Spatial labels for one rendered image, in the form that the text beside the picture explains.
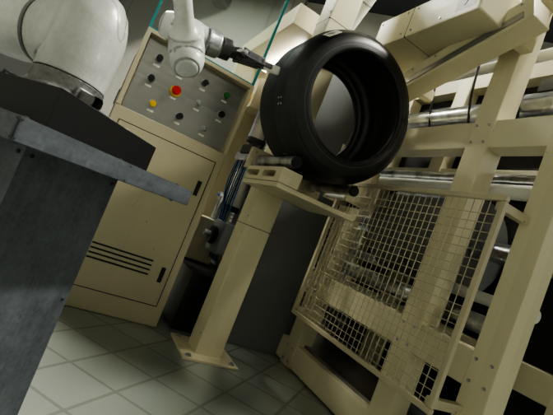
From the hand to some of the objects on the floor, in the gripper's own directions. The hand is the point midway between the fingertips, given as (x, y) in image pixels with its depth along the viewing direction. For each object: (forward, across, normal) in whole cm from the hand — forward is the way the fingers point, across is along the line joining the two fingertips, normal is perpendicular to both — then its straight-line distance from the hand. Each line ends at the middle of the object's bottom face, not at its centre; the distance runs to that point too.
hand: (271, 67), depth 152 cm
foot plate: (+14, +33, +123) cm, 128 cm away
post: (+14, +33, +123) cm, 128 cm away
